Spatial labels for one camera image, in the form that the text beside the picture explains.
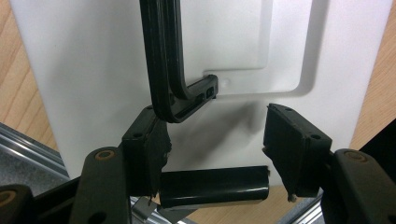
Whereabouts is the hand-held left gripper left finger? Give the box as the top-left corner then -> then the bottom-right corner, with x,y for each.
120,105 -> 173,198

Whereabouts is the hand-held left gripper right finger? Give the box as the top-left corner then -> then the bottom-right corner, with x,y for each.
262,103 -> 333,202

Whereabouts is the black box handle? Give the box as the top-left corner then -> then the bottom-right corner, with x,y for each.
138,0 -> 219,124

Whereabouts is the white plastic box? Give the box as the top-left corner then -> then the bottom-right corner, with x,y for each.
8,0 -> 394,188

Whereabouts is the aluminium frame rail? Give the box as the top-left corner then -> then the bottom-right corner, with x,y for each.
0,121 -> 200,224
276,189 -> 325,224

